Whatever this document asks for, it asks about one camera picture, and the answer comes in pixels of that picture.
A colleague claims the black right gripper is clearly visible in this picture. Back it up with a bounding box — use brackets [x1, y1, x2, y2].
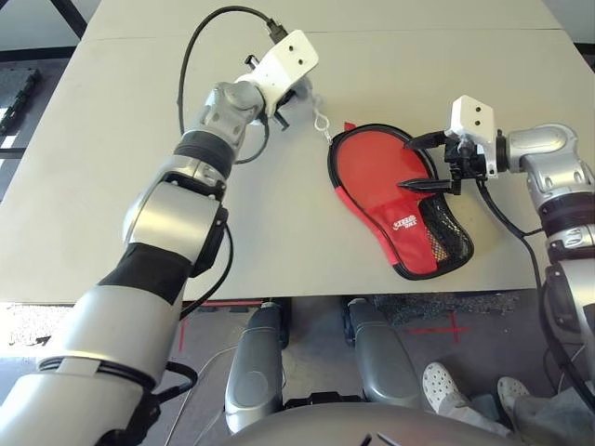
[396, 131, 489, 196]

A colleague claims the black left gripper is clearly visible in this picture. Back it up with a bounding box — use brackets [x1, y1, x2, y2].
[267, 90, 298, 132]

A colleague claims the white grey plush keychain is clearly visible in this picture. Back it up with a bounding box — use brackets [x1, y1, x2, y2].
[297, 76, 334, 143]

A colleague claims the red black paddle case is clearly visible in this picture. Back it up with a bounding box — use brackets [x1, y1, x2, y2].
[327, 121, 475, 282]

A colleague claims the dark speckled floor mat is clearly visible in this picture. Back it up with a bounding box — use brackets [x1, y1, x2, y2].
[371, 292, 506, 324]

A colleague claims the red floor tape cross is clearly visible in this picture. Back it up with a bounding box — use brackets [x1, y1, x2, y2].
[406, 309, 470, 343]

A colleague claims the grey robot right leg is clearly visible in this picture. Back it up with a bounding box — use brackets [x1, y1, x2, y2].
[346, 296, 422, 410]

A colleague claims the grey robot leg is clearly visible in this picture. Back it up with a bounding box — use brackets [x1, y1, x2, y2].
[346, 296, 422, 410]
[224, 299, 285, 433]

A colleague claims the red floor tape line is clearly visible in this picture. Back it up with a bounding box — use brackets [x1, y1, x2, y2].
[178, 299, 264, 354]

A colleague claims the white perforated clog shoe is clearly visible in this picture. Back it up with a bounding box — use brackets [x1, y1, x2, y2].
[496, 375, 531, 410]
[421, 361, 466, 413]

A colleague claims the beige trouser leg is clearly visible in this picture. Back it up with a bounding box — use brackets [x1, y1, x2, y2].
[436, 389, 512, 440]

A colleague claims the grey robot left leg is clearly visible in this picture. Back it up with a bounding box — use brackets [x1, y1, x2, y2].
[224, 299, 285, 433]

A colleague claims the grey robot torso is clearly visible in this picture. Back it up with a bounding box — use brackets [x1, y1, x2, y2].
[227, 401, 526, 446]

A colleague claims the grey trouser leg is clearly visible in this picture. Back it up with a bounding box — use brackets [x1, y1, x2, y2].
[504, 387, 595, 446]

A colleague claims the light speckled puzzle mat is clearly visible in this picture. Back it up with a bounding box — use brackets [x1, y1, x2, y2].
[7, 301, 75, 348]

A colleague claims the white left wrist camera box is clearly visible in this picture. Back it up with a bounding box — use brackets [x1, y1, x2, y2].
[234, 29, 321, 115]

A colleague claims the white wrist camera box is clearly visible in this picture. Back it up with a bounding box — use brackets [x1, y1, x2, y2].
[443, 95, 501, 180]
[234, 29, 321, 115]

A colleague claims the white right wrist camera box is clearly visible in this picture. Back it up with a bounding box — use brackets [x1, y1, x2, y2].
[443, 95, 501, 180]

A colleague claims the black diagonal frame beam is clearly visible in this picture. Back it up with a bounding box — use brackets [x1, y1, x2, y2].
[59, 0, 89, 30]

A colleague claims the white floor cable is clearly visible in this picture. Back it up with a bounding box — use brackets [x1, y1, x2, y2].
[169, 346, 238, 446]

